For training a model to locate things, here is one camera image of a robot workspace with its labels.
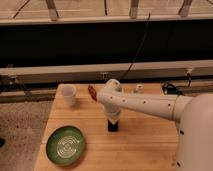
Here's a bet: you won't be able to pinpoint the black hanging cable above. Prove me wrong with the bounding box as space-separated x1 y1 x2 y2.
119 12 152 82

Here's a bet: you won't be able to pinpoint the white wall outlet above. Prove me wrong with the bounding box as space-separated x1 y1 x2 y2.
101 72 109 80

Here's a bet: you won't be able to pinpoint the red-brown sausage toy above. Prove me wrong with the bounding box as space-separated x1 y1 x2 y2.
88 85 97 101

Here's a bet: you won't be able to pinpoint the black rectangular eraser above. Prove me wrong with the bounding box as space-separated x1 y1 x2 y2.
108 122 119 132

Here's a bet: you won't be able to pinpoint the translucent plastic cup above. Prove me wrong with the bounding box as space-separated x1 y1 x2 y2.
61 85 77 106

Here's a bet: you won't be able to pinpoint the green patterned plate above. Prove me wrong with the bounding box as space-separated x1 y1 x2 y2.
46 126 86 166

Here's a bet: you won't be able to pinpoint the white squeeze bottle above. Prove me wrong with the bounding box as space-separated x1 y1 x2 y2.
133 84 143 94

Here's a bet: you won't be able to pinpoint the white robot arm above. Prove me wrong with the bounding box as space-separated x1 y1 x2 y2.
96 79 213 171

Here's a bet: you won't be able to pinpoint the black cables at right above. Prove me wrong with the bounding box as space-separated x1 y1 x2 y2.
161 73 194 97

